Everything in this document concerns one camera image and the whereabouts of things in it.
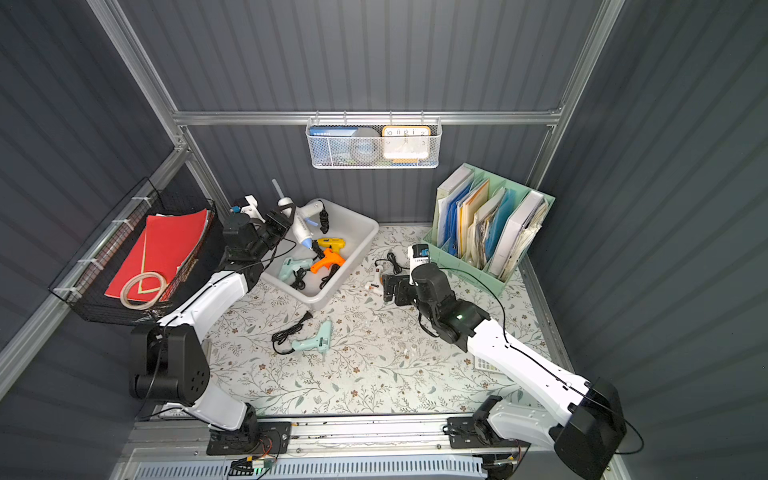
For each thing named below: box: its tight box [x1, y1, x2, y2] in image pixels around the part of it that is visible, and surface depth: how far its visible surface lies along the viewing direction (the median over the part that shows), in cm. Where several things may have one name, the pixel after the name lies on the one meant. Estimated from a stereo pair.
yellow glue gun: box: [317, 238, 346, 255], surface depth 114 cm
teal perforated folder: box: [485, 189, 517, 261], surface depth 98 cm
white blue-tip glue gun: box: [272, 178, 324, 250], surface depth 83 cm
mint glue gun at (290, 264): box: [278, 257, 313, 283], surface depth 107 cm
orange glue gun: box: [310, 248, 346, 274], surface depth 107 cm
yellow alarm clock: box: [382, 126, 431, 163], surface depth 91 cm
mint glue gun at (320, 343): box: [292, 320, 333, 360], surface depth 90 cm
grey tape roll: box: [349, 127, 382, 164], surface depth 90 cm
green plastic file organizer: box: [422, 163, 556, 295], surface depth 98 cm
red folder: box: [104, 209, 207, 298], surface depth 77 cm
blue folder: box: [444, 185, 471, 256], surface depth 101 cm
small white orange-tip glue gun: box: [365, 265, 384, 296], surface depth 103 cm
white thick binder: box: [490, 190, 544, 277], surface depth 93 cm
